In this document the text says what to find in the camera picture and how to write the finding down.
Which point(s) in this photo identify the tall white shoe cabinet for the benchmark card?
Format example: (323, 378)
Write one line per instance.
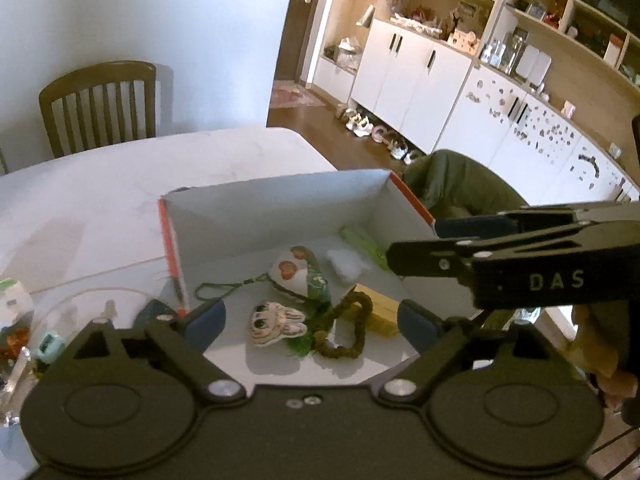
(405, 75)

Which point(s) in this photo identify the white charm with orange spots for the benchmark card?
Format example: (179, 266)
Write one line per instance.
(292, 275)

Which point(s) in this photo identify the white container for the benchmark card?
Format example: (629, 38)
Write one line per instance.
(535, 65)

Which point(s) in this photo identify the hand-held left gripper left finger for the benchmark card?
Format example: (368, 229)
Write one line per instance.
(205, 318)

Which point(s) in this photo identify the green packet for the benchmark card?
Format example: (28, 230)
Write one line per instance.
(362, 245)

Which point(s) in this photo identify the person's right hand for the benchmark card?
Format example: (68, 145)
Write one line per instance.
(615, 385)

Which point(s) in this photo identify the white plastic bag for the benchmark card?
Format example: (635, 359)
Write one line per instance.
(348, 52)

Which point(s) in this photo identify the brown door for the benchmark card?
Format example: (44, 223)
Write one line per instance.
(295, 20)

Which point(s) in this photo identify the small teal toy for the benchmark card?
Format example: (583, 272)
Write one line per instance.
(51, 347)

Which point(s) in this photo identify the group of clear bottles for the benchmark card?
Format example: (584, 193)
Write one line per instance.
(502, 52)

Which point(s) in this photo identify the red patterned rug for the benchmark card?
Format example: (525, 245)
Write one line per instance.
(295, 96)

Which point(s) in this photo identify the rabbit face plush charm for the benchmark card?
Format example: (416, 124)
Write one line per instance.
(277, 322)

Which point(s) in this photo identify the white cardboard box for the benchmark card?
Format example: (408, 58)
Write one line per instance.
(280, 215)

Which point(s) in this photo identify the wooden slat-back chair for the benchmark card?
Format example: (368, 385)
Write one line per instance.
(97, 107)

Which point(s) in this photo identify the row of shoes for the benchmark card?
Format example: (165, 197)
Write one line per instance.
(380, 132)

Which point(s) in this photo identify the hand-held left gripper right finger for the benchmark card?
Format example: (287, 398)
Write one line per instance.
(414, 320)

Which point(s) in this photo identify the green jacket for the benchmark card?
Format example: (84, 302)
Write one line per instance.
(460, 190)

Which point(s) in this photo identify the wooden wall shelving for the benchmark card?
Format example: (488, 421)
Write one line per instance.
(575, 15)

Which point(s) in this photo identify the pile of small ornaments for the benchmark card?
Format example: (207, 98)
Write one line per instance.
(435, 22)

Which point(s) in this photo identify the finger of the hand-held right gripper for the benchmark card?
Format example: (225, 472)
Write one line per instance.
(467, 226)
(425, 259)

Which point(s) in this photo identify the yellow box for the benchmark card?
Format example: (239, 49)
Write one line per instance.
(382, 310)

